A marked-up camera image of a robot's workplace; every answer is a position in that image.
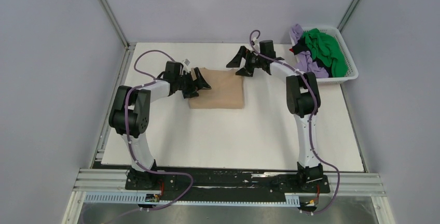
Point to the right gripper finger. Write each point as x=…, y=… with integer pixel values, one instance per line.
x=236, y=60
x=245, y=72

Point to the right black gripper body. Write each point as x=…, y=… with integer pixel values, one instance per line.
x=253, y=61

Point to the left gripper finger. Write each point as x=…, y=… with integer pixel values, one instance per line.
x=199, y=81
x=190, y=94

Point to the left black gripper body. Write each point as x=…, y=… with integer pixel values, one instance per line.
x=185, y=83

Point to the beige t shirt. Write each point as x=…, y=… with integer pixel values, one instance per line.
x=226, y=91

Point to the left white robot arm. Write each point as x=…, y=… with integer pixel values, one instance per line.
x=130, y=113

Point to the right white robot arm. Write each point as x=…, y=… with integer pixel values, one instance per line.
x=302, y=99

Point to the black garment in basket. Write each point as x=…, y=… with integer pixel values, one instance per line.
x=306, y=63

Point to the lavender t shirt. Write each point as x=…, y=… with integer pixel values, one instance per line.
x=296, y=33

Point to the green t shirt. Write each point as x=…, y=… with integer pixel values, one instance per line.
x=327, y=49

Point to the white plastic laundry basket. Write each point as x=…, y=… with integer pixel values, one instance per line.
x=352, y=72

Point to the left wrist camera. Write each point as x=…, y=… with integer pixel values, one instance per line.
x=186, y=62

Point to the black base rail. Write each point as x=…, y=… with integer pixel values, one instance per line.
x=196, y=183

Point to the right corner metal post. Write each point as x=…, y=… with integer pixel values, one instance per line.
x=348, y=14

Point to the corner metal post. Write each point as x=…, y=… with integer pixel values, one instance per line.
x=348, y=14
x=115, y=25

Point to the aluminium frame rail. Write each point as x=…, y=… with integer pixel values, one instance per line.
x=112, y=180

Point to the left corner metal post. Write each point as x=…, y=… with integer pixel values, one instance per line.
x=115, y=25

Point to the white slotted cable duct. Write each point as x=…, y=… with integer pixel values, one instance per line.
x=287, y=200

